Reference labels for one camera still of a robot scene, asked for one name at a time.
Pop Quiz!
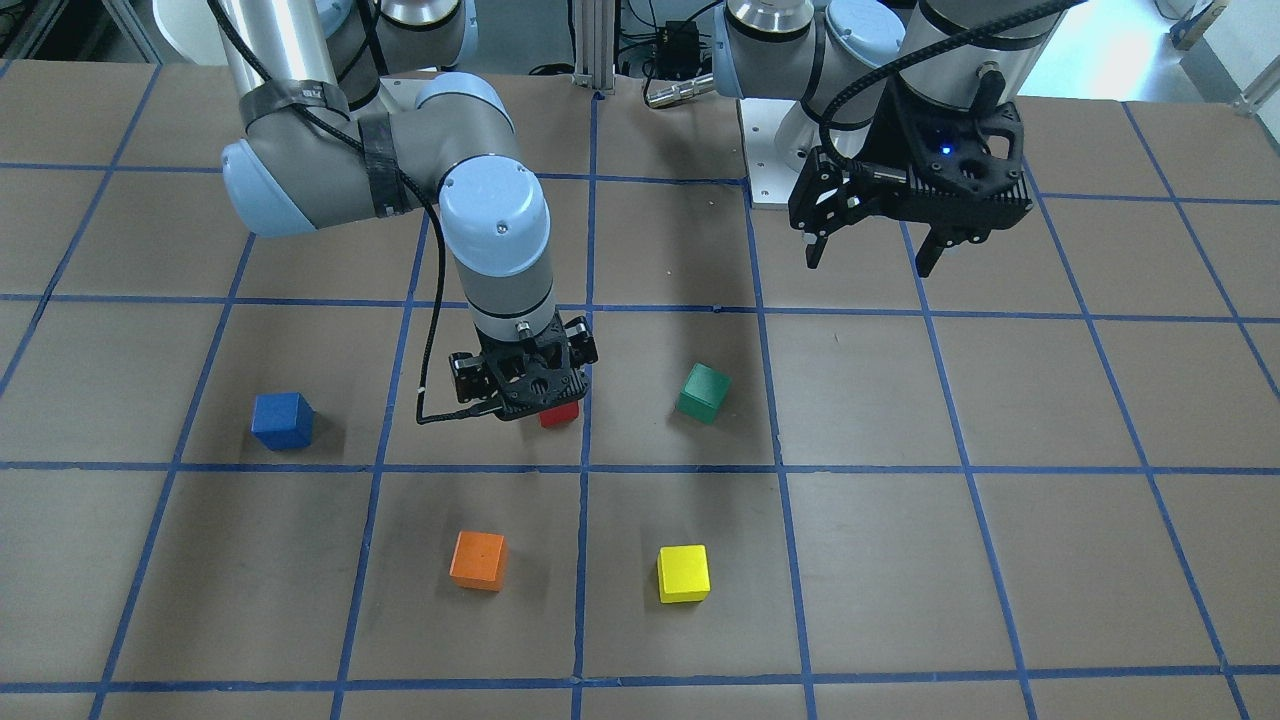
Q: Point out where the orange wooden block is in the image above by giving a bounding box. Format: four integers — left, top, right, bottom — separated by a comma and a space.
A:
448, 530, 508, 592

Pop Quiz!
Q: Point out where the yellow wooden block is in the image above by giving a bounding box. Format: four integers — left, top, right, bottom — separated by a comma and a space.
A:
655, 544, 710, 603

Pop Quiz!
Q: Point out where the red wooden block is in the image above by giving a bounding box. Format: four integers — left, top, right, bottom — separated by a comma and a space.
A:
538, 401, 581, 429

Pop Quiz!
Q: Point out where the blue wooden block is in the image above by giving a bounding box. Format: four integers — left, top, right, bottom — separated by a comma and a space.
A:
250, 392, 315, 451

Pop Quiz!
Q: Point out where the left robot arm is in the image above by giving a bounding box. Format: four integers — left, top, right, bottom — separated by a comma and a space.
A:
713, 1, 1073, 278

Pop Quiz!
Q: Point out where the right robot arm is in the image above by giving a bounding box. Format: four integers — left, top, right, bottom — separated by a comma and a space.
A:
207, 1, 598, 425

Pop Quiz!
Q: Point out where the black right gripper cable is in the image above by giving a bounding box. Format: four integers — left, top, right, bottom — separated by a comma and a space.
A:
205, 0, 506, 427

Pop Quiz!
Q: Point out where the green wooden block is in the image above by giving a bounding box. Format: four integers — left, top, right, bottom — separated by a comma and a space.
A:
676, 363, 732, 425

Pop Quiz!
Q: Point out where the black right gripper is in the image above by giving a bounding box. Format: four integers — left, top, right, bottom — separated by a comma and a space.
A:
449, 315, 599, 421

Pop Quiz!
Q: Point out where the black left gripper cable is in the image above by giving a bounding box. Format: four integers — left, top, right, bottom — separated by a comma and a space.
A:
818, 0, 1085, 186

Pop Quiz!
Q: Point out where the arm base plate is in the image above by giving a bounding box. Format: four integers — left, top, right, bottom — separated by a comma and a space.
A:
375, 72, 442, 113
739, 99, 819, 210

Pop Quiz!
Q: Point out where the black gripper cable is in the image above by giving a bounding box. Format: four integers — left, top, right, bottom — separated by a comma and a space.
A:
205, 0, 506, 427
818, 0, 1085, 186

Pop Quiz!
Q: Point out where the aluminium frame post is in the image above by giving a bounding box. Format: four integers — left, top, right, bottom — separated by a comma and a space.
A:
570, 1, 618, 96

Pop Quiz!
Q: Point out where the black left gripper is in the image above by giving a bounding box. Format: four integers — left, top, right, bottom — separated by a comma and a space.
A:
788, 76, 1033, 279

